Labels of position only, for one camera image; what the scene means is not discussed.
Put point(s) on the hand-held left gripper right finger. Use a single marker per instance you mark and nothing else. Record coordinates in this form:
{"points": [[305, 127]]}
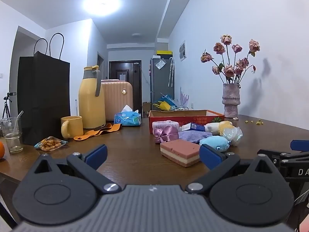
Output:
{"points": [[210, 157]]}

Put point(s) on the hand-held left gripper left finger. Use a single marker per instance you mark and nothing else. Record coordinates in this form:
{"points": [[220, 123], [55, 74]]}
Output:
{"points": [[96, 155]]}

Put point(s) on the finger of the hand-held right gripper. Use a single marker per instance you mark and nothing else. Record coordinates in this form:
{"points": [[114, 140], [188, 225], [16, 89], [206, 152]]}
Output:
{"points": [[300, 145], [270, 153]]}

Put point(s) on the blue plush toy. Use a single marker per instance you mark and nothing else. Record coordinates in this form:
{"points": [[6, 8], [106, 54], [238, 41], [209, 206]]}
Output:
{"points": [[216, 143]]}

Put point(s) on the purple sponge cloth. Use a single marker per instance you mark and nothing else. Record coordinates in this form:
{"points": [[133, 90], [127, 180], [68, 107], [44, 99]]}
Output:
{"points": [[195, 137]]}

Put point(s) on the pink layered sponge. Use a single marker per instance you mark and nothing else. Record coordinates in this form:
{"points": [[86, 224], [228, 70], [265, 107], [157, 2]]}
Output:
{"points": [[179, 151]]}

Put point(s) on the white yellow plush toy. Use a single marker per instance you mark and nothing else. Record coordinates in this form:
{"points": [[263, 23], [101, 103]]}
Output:
{"points": [[218, 126]]}

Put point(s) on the clear plastic mesh bag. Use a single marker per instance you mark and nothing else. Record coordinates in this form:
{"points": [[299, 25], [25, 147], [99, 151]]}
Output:
{"points": [[233, 134]]}

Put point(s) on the red orange cardboard box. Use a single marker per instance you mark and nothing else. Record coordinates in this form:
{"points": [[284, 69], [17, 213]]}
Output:
{"points": [[212, 117]]}

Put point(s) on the orange flat spatula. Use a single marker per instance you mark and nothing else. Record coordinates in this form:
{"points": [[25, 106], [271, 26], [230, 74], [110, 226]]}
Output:
{"points": [[96, 131]]}

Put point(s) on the scattered yellow petals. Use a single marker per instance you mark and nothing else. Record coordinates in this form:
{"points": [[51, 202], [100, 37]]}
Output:
{"points": [[258, 122]]}

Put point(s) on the blue white small box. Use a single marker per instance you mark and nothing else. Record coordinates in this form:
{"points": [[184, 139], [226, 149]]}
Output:
{"points": [[193, 126]]}

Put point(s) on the yellow mug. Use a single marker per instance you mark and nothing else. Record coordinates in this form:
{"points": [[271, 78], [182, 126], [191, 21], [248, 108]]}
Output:
{"points": [[72, 125]]}

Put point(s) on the clear snack packet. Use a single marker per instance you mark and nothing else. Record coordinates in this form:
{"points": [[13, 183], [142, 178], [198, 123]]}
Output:
{"points": [[50, 144]]}

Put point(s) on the blue tissue pack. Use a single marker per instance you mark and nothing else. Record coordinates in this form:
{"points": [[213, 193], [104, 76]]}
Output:
{"points": [[128, 119]]}

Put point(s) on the yellow thermos jug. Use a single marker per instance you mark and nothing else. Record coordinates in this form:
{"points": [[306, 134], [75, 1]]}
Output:
{"points": [[91, 101]]}

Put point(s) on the pink ribbed suitcase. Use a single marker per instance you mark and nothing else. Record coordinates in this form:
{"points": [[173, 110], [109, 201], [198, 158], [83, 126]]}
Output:
{"points": [[118, 99]]}

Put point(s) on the pink textured vase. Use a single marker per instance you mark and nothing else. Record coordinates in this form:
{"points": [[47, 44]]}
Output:
{"points": [[231, 99]]}

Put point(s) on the brown cardboard box on floor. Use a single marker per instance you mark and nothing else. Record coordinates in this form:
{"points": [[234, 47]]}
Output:
{"points": [[146, 107]]}

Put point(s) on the yellow plastic bag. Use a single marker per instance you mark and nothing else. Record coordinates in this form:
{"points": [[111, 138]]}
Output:
{"points": [[163, 105]]}

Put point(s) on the dark brown entrance door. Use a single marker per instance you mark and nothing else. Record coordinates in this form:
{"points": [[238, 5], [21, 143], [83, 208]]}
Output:
{"points": [[125, 89]]}

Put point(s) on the blue bag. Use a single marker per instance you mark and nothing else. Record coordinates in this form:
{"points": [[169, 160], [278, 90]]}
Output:
{"points": [[167, 98]]}

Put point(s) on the black paper bag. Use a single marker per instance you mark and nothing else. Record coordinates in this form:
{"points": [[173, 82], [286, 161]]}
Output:
{"points": [[43, 96]]}

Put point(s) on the white paper on door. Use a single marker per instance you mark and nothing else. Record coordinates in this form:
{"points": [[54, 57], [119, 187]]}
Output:
{"points": [[122, 76]]}

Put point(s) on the clear drinking glass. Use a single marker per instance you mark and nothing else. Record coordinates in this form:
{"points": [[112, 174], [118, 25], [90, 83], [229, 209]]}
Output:
{"points": [[12, 137]]}

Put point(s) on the glass straw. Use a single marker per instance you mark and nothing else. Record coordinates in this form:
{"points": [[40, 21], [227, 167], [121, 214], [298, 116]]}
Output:
{"points": [[18, 117]]}

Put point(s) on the dried pink roses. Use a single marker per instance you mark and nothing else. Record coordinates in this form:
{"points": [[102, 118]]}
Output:
{"points": [[229, 70]]}

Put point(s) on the grey tall cabinet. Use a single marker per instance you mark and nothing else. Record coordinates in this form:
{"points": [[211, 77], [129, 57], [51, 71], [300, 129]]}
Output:
{"points": [[159, 82]]}

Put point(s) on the white folded umbrella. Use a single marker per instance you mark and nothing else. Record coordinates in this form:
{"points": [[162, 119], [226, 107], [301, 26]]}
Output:
{"points": [[171, 72]]}

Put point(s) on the orange fruit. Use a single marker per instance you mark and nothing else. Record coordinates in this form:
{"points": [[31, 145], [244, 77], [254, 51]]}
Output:
{"points": [[1, 149]]}

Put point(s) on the black tripod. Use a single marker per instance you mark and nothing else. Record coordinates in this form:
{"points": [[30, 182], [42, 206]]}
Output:
{"points": [[5, 108]]}

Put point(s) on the clear plastic bag on cabinet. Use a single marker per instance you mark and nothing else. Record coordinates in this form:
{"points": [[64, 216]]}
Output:
{"points": [[160, 64]]}

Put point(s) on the yellow black box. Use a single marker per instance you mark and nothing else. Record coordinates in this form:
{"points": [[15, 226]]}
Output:
{"points": [[164, 52]]}

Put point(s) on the small ceiling lamp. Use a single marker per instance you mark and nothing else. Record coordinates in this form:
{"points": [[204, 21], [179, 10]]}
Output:
{"points": [[136, 35]]}

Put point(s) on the round ceiling light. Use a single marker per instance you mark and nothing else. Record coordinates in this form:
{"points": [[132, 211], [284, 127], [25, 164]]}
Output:
{"points": [[101, 3]]}

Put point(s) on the purple coral wall sticker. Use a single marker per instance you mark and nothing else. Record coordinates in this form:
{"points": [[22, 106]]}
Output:
{"points": [[184, 99]]}

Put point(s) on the side door frame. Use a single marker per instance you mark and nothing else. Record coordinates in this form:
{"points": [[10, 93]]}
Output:
{"points": [[100, 67]]}

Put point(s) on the small black camera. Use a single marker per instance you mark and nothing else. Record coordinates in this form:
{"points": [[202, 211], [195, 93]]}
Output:
{"points": [[12, 93]]}

